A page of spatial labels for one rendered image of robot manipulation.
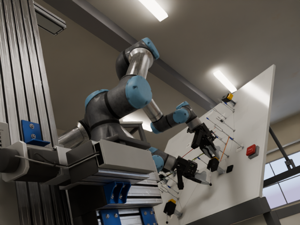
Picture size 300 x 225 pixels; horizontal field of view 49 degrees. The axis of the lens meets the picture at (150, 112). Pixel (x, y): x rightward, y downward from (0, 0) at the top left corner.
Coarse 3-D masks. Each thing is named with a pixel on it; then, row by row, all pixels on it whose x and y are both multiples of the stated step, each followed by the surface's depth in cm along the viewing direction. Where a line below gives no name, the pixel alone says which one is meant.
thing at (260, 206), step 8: (256, 200) 139; (264, 200) 140; (232, 208) 150; (240, 208) 146; (248, 208) 143; (256, 208) 139; (264, 208) 138; (216, 216) 157; (224, 216) 153; (232, 216) 150; (240, 216) 146; (248, 216) 143; (192, 224) 170; (200, 224) 166; (208, 224) 161; (216, 224) 157; (224, 224) 153
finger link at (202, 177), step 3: (201, 174) 170; (204, 174) 169; (195, 177) 170; (198, 177) 170; (201, 177) 170; (204, 177) 170; (201, 180) 169; (204, 180) 170; (201, 183) 169; (204, 183) 170; (207, 183) 170
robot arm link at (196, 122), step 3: (192, 120) 178; (195, 120) 179; (198, 120) 179; (189, 123) 179; (192, 123) 178; (195, 123) 178; (198, 123) 179; (189, 126) 180; (192, 126) 179; (195, 126) 178
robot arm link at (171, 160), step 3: (168, 156) 176; (171, 156) 172; (168, 159) 170; (171, 159) 170; (174, 159) 170; (168, 162) 169; (171, 162) 169; (174, 162) 170; (165, 165) 170; (168, 165) 170; (171, 165) 169; (168, 168) 171; (171, 168) 171
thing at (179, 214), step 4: (168, 204) 185; (172, 204) 185; (164, 208) 186; (168, 208) 182; (172, 208) 184; (164, 212) 185; (168, 212) 183; (172, 212) 183; (176, 212) 186; (180, 216) 186
